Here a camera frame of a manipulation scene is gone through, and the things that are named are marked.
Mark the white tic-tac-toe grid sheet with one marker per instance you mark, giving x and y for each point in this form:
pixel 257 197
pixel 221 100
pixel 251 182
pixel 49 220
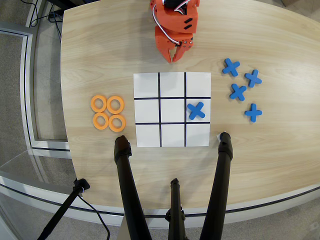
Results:
pixel 172 135

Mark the small white label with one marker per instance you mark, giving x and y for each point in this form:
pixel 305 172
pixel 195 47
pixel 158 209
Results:
pixel 218 137

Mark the blue foam cross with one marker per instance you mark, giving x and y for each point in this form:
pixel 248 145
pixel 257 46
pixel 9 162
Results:
pixel 238 92
pixel 231 67
pixel 253 113
pixel 253 78
pixel 196 110

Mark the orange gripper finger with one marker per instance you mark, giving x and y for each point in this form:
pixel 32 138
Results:
pixel 163 43
pixel 183 48

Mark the short black tripod leg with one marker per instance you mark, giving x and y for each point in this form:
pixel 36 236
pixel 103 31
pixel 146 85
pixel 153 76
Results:
pixel 175 210

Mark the metal glass partition frame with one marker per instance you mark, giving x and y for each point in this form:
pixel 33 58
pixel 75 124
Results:
pixel 26 87

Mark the black light stand pole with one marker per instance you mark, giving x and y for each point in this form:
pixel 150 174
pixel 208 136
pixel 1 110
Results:
pixel 62 212

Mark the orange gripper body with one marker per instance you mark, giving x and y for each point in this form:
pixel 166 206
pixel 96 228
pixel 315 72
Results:
pixel 163 43

